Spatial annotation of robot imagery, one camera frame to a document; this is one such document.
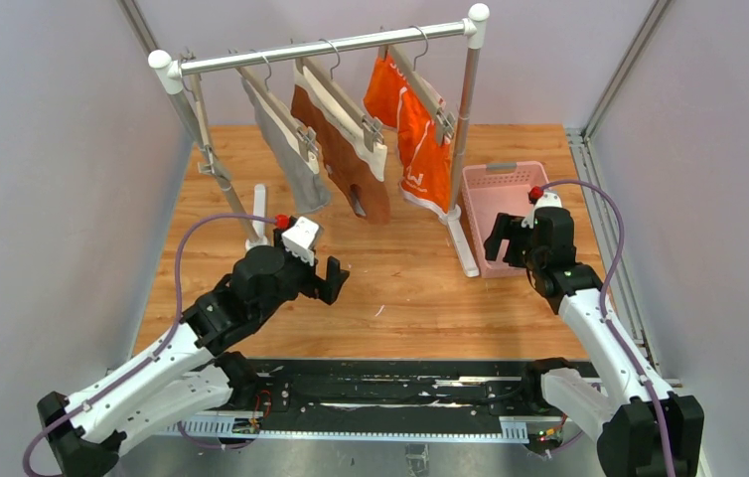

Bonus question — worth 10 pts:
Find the grey underwear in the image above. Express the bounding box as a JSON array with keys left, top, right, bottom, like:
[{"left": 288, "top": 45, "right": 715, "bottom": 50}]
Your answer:
[{"left": 241, "top": 79, "right": 331, "bottom": 215}]

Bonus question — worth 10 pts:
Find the brown underwear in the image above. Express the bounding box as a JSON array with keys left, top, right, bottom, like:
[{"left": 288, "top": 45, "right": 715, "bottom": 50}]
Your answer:
[{"left": 291, "top": 67, "right": 391, "bottom": 226}]

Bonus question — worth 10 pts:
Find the beige hanger of grey underwear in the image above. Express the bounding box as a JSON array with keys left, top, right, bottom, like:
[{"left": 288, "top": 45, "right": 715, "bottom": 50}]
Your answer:
[{"left": 234, "top": 56, "right": 319, "bottom": 165}]

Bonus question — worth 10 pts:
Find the beige hanger of brown underwear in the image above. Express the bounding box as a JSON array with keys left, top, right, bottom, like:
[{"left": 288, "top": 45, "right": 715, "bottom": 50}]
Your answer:
[{"left": 295, "top": 39, "right": 384, "bottom": 151}]

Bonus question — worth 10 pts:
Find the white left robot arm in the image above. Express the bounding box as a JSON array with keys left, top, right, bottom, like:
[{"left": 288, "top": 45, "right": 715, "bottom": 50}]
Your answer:
[{"left": 34, "top": 217, "right": 350, "bottom": 476}]

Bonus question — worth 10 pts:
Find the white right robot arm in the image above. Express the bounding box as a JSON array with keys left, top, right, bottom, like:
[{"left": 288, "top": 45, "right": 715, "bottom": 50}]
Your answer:
[{"left": 483, "top": 207, "right": 704, "bottom": 476}]

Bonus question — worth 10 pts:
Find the orange underwear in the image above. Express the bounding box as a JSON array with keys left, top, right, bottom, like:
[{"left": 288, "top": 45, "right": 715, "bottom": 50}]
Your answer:
[{"left": 363, "top": 56, "right": 452, "bottom": 220}]

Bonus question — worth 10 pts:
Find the beige hanger of orange underwear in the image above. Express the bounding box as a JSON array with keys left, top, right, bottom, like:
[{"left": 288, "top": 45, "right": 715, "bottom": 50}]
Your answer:
[{"left": 378, "top": 25, "right": 455, "bottom": 145}]

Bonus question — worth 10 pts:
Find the empty beige clip hanger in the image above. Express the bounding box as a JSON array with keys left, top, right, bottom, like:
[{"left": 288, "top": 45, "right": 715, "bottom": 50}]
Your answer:
[{"left": 183, "top": 75, "right": 232, "bottom": 192}]

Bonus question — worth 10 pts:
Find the pink plastic basket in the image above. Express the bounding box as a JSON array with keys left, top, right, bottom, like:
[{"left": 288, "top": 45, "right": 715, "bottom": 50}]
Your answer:
[{"left": 462, "top": 162, "right": 586, "bottom": 297}]

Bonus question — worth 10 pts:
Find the metal clothes rack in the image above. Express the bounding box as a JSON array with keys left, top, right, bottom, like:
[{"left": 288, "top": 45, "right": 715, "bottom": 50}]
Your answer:
[{"left": 147, "top": 3, "right": 490, "bottom": 277}]

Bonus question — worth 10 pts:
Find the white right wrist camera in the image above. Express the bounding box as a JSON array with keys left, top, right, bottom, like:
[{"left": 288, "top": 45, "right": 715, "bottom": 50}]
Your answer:
[{"left": 522, "top": 191, "right": 562, "bottom": 229}]

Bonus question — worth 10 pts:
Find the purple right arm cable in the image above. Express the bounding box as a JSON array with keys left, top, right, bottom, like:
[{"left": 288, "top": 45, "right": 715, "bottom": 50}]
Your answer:
[{"left": 527, "top": 179, "right": 678, "bottom": 477}]

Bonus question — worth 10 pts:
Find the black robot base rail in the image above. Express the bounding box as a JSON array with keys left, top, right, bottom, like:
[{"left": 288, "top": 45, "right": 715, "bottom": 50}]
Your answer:
[{"left": 150, "top": 358, "right": 613, "bottom": 443}]

